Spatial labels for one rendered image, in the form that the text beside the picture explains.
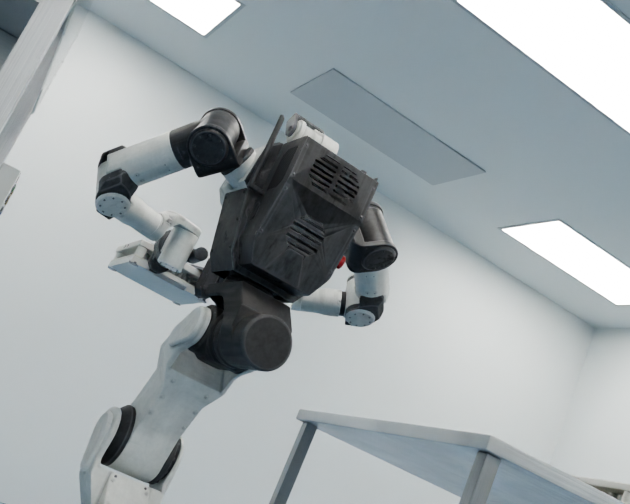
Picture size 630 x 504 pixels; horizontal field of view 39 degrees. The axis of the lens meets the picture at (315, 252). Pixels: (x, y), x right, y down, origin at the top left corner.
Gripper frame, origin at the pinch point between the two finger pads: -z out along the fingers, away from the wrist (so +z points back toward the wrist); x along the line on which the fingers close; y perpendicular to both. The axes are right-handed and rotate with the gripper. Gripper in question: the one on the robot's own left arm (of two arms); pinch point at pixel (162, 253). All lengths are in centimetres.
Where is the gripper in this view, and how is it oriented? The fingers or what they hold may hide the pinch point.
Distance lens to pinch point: 248.9
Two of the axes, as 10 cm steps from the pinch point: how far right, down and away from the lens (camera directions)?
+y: 8.4, 4.6, 2.8
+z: 3.6, -0.9, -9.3
